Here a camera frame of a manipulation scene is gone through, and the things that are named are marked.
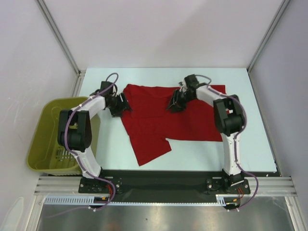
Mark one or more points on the white slotted cable duct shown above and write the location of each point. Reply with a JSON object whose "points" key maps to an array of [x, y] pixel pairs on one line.
{"points": [[91, 200]]}

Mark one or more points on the aluminium corner post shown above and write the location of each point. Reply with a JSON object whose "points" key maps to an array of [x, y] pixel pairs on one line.
{"points": [[269, 32], [42, 5]]}

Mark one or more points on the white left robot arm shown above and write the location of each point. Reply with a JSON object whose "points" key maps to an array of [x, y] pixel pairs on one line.
{"points": [[74, 128]]}

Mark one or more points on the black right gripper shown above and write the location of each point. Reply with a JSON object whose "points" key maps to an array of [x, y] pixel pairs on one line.
{"points": [[178, 99]]}

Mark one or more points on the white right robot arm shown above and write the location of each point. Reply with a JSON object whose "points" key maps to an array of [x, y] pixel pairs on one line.
{"points": [[229, 118]]}

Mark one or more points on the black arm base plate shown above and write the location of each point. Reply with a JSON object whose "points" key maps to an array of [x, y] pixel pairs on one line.
{"points": [[154, 184]]}

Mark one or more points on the left aluminium corner post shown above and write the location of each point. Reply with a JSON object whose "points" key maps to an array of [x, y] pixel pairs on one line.
{"points": [[42, 5]]}

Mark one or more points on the red t shirt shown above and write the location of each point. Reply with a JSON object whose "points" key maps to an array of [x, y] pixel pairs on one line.
{"points": [[149, 124]]}

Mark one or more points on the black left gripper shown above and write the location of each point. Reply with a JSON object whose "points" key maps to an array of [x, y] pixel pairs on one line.
{"points": [[123, 106]]}

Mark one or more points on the aluminium front frame rail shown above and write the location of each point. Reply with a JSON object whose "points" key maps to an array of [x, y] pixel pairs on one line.
{"points": [[267, 186]]}

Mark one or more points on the right aluminium corner post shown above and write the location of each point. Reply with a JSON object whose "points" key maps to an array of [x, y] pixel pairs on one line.
{"points": [[269, 32]]}

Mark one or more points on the olive green plastic basket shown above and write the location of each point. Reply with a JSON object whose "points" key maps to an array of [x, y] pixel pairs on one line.
{"points": [[45, 154]]}

